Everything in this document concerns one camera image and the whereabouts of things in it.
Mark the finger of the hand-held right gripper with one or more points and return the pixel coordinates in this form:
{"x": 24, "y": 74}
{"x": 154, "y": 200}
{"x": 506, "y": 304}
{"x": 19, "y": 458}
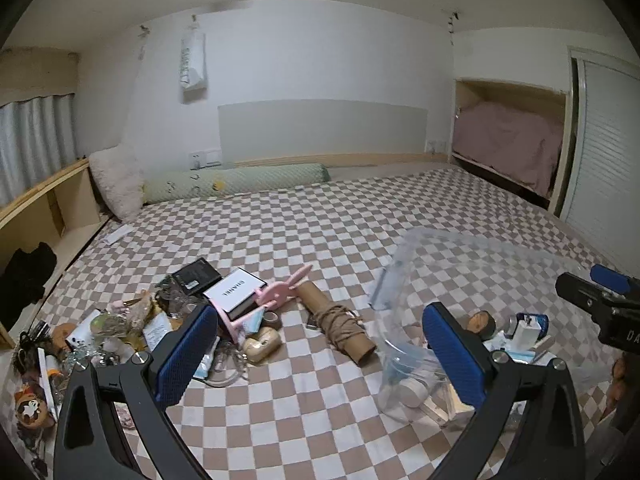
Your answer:
{"x": 607, "y": 277}
{"x": 580, "y": 290}

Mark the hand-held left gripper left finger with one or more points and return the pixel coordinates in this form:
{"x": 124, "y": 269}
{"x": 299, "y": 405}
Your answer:
{"x": 185, "y": 355}

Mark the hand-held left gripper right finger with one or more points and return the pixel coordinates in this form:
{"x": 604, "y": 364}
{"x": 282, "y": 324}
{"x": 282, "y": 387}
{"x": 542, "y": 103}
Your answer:
{"x": 450, "y": 355}

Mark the clear plastic scissors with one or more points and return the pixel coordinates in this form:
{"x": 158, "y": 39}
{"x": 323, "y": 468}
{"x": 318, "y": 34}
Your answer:
{"x": 225, "y": 374}

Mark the blue white face mask pack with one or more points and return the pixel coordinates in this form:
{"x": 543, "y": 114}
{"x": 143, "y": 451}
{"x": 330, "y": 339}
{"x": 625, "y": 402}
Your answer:
{"x": 202, "y": 367}
{"x": 520, "y": 356}
{"x": 252, "y": 321}

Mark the white paper card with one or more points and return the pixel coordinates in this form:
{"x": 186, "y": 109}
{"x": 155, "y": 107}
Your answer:
{"x": 157, "y": 332}

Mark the large brown tape roll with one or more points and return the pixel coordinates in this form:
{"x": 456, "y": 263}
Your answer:
{"x": 481, "y": 322}

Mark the white round jar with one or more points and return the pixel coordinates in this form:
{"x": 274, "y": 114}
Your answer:
{"x": 412, "y": 391}

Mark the small white box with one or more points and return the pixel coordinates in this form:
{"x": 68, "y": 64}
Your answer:
{"x": 529, "y": 334}

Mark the white box with black edges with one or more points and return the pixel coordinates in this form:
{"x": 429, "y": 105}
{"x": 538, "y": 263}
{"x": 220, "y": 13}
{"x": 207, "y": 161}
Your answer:
{"x": 235, "y": 294}

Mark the dried flowers in plastic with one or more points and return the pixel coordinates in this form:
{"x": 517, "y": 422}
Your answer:
{"x": 112, "y": 322}

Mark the black flat box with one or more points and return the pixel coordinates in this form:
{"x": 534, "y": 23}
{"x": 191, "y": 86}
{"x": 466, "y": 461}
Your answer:
{"x": 196, "y": 276}

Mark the small brown tape roll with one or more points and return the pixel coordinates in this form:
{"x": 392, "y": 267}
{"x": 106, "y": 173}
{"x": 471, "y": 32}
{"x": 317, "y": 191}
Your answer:
{"x": 272, "y": 318}

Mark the pink rabbit phone stand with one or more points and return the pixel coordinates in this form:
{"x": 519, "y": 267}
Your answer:
{"x": 272, "y": 296}

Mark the cardboard tube with twine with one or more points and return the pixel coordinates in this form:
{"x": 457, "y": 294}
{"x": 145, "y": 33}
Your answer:
{"x": 335, "y": 322}

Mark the white slatted sliding door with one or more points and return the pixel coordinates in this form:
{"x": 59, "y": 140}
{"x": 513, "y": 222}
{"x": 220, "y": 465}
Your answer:
{"x": 605, "y": 150}

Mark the white tube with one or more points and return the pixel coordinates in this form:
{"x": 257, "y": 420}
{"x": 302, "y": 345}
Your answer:
{"x": 47, "y": 371}

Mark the white flat remote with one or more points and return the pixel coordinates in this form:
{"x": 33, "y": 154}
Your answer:
{"x": 117, "y": 234}

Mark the black key bunch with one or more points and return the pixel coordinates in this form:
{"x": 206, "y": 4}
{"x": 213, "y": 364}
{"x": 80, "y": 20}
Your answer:
{"x": 30, "y": 334}

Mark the pumpkin ghost ornament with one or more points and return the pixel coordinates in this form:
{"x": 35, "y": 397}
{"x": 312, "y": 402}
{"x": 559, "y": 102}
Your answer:
{"x": 32, "y": 408}

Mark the pink blanket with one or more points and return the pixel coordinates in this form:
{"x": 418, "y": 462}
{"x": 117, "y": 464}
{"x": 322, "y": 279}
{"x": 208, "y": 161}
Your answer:
{"x": 505, "y": 145}

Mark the black cloth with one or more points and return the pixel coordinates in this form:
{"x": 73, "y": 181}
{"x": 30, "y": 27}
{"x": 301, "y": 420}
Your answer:
{"x": 27, "y": 275}

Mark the white fluffy pillow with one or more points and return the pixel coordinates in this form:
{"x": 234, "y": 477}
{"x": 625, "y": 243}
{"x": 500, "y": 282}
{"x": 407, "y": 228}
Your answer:
{"x": 117, "y": 185}

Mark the green bolster pillow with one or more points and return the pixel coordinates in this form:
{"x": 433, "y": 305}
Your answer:
{"x": 240, "y": 180}

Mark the wooden bedside shelf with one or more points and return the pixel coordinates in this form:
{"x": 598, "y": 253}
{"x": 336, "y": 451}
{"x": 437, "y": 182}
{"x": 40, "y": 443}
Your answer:
{"x": 55, "y": 200}

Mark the grey headboard panel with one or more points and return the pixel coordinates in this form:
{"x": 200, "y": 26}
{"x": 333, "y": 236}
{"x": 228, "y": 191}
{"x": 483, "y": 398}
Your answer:
{"x": 325, "y": 130}

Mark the grey curtain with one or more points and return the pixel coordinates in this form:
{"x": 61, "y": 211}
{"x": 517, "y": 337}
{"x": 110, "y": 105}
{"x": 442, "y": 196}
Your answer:
{"x": 35, "y": 145}

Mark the hanging white plastic bag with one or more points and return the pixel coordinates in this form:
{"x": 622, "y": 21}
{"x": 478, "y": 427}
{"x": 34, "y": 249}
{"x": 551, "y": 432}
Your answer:
{"x": 192, "y": 62}

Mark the wooden alcove frame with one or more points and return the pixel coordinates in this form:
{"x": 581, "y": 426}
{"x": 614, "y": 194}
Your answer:
{"x": 562, "y": 160}

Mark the white wall socket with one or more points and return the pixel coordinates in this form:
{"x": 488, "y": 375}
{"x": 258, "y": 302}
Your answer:
{"x": 205, "y": 158}

